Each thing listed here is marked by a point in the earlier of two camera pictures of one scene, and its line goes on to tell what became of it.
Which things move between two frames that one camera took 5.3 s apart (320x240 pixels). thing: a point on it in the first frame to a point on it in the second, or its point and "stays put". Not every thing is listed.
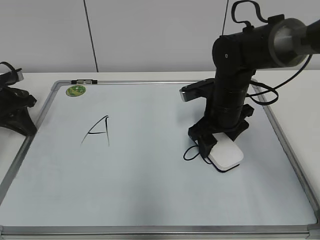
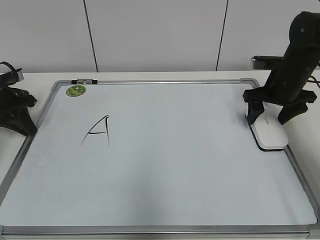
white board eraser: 226,154 to 269,132
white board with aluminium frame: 106,162 stays put
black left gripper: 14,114 stays put
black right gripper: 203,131 to 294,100
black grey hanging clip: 84,81 stays put
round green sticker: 76,90 stays put
